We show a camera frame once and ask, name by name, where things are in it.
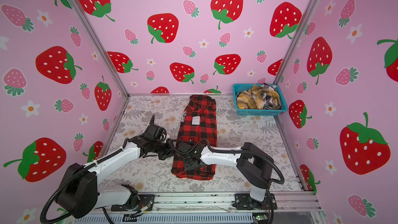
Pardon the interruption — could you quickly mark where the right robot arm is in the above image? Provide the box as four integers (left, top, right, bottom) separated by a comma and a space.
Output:
169, 140, 285, 210

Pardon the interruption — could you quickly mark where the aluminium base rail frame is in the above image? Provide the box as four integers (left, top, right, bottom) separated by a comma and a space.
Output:
62, 191, 327, 224

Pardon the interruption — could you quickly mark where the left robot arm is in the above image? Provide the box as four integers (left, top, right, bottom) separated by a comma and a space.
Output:
40, 123, 177, 224

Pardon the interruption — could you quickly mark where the red black plaid shirt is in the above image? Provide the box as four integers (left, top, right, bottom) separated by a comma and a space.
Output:
171, 95, 217, 180

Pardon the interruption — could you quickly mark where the teal plastic basket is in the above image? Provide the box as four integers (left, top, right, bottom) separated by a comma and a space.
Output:
233, 84, 288, 116

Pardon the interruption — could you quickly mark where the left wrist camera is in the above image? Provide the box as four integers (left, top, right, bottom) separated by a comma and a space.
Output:
144, 124, 167, 142

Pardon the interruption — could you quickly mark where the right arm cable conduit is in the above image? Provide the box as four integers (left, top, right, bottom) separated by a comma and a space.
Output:
174, 138, 285, 224

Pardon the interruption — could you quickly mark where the yellow plaid shirt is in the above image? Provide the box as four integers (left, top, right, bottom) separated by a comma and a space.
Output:
236, 84, 282, 110

